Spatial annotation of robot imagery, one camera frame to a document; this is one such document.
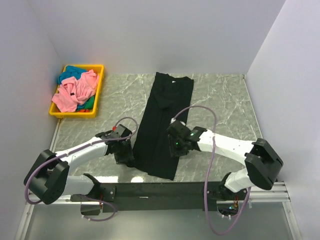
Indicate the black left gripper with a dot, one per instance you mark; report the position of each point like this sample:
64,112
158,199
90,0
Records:
129,155

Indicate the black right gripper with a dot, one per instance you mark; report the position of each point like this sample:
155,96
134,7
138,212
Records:
173,151

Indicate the black t shirt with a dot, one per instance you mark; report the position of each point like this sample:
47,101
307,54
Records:
168,96

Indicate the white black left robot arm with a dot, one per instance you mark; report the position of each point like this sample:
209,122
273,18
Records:
49,176

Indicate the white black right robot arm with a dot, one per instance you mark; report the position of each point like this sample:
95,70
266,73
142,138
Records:
260,161

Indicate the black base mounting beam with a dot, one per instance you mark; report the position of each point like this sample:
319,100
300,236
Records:
148,196

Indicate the orange red t shirt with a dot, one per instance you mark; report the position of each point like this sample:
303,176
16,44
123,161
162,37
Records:
83,111

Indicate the pink t shirt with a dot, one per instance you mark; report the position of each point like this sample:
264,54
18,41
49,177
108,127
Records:
73,92

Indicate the teal blue t shirt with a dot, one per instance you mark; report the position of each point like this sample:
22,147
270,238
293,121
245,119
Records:
70,71

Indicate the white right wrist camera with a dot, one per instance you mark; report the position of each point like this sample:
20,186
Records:
174,120

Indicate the aluminium extrusion rail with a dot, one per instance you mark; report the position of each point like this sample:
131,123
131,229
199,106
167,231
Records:
278,194

